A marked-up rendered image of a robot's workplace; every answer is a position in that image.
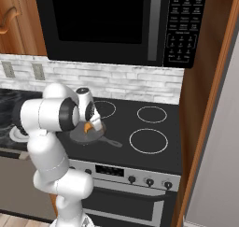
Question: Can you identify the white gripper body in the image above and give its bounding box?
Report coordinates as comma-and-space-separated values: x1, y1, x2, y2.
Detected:
89, 109, 104, 134

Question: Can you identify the orange croissant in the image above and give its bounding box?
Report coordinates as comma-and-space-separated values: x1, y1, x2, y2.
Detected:
83, 121, 94, 135

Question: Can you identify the dark grey frying pan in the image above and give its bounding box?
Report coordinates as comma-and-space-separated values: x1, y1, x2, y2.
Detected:
68, 121, 124, 149

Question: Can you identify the black stove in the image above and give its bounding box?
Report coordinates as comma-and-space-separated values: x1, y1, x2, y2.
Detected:
54, 96, 185, 227

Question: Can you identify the white plate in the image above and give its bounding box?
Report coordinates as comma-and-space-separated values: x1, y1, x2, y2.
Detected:
8, 125, 31, 143

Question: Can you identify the black oven door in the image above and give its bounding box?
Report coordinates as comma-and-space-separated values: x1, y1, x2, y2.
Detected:
80, 187, 176, 227

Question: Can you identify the black microwave oven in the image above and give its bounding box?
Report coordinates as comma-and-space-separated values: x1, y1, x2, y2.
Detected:
33, 0, 209, 69

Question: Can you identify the wooden cabinet side panel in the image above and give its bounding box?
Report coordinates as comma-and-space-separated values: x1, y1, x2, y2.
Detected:
170, 0, 239, 227

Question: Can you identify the wooden cupboard door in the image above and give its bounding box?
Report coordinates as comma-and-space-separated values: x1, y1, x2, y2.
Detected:
0, 0, 48, 57

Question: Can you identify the grey wall outlet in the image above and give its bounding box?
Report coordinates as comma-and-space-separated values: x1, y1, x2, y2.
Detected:
1, 60, 16, 79
31, 62, 47, 81

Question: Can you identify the grey oven door handle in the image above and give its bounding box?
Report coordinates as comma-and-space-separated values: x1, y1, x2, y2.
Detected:
92, 185, 168, 205

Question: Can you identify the grey microwave door handle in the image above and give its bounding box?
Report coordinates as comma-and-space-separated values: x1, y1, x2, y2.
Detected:
147, 0, 163, 63

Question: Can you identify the wooden cupboard door handle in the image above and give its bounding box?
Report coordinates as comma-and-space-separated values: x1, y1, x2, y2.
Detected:
0, 6, 21, 35

